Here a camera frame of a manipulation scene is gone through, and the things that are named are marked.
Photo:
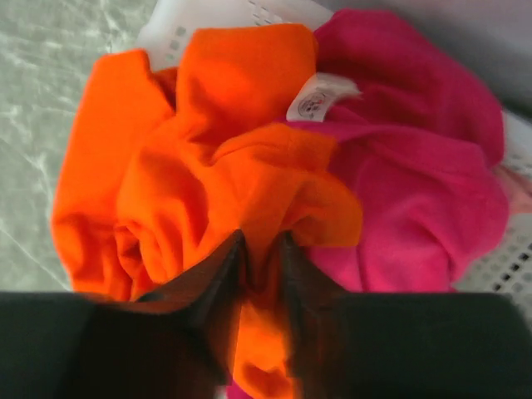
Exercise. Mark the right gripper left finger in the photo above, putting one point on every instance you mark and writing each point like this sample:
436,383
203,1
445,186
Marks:
198,310

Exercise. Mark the white plastic laundry basket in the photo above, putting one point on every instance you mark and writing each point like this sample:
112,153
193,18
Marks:
470,32

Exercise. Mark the magenta t shirt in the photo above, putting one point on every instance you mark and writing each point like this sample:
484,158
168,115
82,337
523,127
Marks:
376,149

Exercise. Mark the orange t shirt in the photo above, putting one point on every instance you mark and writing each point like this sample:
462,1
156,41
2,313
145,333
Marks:
162,167

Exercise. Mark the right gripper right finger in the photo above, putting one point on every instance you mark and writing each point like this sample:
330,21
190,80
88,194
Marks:
320,326

